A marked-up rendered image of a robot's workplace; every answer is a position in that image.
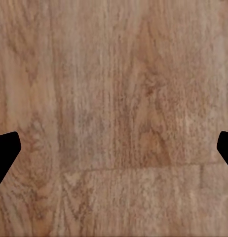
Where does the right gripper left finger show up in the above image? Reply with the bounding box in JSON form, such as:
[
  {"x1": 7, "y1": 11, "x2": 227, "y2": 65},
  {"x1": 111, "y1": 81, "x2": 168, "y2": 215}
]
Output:
[{"x1": 0, "y1": 131, "x2": 21, "y2": 183}]

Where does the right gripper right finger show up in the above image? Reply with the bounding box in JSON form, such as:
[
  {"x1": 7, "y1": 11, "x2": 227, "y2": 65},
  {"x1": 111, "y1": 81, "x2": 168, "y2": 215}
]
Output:
[{"x1": 217, "y1": 131, "x2": 228, "y2": 164}]

